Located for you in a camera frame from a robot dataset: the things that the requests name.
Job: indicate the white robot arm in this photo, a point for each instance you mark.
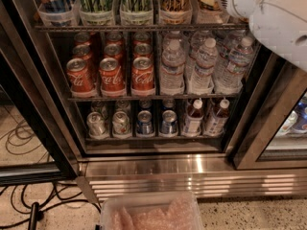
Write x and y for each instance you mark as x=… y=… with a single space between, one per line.
x=280 y=25

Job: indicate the middle row right coca-cola can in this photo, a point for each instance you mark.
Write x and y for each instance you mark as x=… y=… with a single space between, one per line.
x=143 y=50

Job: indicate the row coca-cola can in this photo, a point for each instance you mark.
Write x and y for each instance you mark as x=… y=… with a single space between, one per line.
x=114 y=51
x=143 y=50
x=84 y=52

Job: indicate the front right coca-cola can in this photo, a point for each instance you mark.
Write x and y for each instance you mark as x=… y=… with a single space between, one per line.
x=142 y=77

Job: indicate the middle row centre coca-cola can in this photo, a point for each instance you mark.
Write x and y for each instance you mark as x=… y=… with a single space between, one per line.
x=114 y=51

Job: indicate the front middle coca-cola can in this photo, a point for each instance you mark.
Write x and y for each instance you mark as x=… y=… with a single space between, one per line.
x=112 y=78

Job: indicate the blue pepsi can right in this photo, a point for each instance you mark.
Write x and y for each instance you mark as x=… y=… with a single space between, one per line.
x=168 y=125

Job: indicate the blue pepsi can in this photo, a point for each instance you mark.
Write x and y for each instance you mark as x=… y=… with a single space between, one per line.
x=144 y=124
x=168 y=125

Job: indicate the middle row left coca-cola can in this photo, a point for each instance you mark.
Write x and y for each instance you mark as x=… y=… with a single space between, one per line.
x=84 y=52

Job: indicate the blue pepsi can left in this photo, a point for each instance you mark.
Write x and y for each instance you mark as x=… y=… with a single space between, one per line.
x=144 y=124

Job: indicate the right glass fridge door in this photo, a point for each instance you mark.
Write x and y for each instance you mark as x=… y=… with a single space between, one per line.
x=272 y=91

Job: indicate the front left coca-cola can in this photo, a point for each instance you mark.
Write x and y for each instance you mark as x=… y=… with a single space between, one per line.
x=79 y=72

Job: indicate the silver can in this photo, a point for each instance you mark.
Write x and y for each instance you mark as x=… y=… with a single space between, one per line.
x=96 y=126
x=121 y=127

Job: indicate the blue can behind right door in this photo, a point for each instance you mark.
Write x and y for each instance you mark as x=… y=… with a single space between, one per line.
x=300 y=126

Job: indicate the silver can bottom left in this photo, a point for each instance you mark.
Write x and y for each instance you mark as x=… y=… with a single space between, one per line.
x=96 y=126

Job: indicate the steel fridge base grille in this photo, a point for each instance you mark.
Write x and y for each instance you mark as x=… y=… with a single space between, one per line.
x=205 y=175

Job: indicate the left open fridge door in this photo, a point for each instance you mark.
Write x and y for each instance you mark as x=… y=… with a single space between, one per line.
x=26 y=58

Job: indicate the middle water bottle front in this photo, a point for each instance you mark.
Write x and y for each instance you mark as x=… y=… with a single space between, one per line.
x=205 y=58

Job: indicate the water bottle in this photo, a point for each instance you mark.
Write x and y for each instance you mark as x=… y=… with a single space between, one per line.
x=205 y=58
x=228 y=76
x=172 y=68

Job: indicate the left water bottle front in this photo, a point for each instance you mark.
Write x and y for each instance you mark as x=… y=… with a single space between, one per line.
x=172 y=68

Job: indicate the right water bottle front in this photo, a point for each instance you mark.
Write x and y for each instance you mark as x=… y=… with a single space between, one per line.
x=228 y=76

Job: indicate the right iced tea bottle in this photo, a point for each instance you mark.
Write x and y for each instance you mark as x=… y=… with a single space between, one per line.
x=218 y=115

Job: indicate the iced tea bottle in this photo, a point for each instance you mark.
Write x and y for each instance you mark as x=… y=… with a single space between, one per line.
x=218 y=115
x=193 y=118

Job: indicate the left iced tea bottle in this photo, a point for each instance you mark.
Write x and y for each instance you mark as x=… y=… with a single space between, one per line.
x=193 y=118

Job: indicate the clear plastic bin bubble wrap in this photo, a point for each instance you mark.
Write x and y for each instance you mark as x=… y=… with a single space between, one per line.
x=152 y=211

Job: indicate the top wire fridge shelf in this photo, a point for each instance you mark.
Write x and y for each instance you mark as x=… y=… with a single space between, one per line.
x=145 y=28

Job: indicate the wire fridge shelf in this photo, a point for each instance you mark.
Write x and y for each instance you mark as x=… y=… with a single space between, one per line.
x=153 y=97
x=145 y=28

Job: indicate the middle wire fridge shelf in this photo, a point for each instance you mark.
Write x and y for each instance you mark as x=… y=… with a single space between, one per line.
x=153 y=97

